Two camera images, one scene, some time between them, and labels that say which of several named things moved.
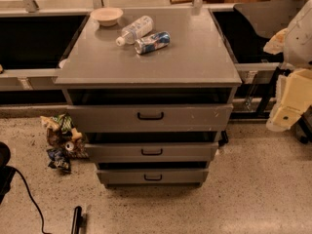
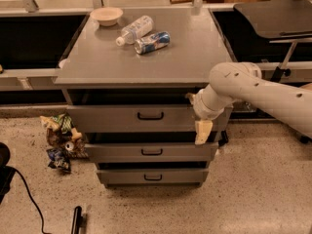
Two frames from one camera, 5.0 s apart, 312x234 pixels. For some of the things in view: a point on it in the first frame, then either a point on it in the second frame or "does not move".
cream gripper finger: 275,45 -> 203,129
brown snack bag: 60,139 does not move
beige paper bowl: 106,16 does not move
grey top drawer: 114,118 does not move
